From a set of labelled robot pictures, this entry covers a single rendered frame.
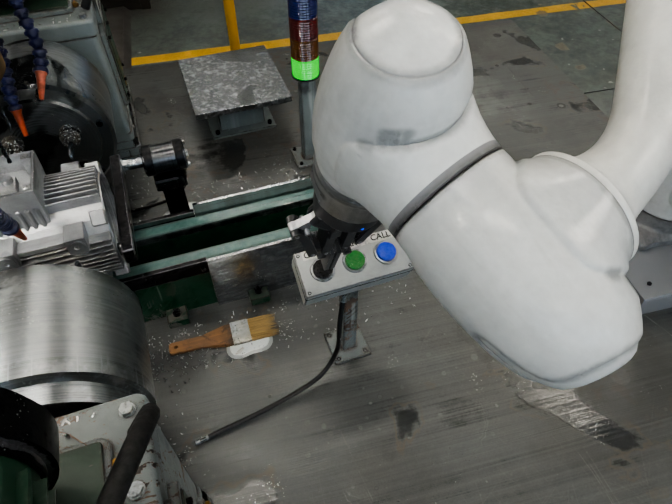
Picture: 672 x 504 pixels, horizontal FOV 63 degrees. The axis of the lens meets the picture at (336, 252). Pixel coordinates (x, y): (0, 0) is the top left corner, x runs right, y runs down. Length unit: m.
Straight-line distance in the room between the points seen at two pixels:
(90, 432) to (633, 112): 0.56
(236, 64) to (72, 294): 0.96
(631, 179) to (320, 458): 0.67
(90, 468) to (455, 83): 0.46
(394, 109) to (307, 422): 0.70
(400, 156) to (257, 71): 1.17
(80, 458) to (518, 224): 0.44
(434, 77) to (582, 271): 0.15
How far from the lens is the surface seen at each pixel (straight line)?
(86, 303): 0.74
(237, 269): 1.04
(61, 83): 1.13
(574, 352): 0.37
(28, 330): 0.71
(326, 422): 0.96
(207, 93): 1.45
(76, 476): 0.59
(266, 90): 1.43
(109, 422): 0.61
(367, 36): 0.36
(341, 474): 0.93
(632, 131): 0.46
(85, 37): 1.31
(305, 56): 1.22
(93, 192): 0.94
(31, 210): 0.93
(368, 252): 0.81
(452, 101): 0.36
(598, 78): 3.56
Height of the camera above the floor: 1.68
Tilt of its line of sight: 49 degrees down
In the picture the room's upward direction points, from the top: straight up
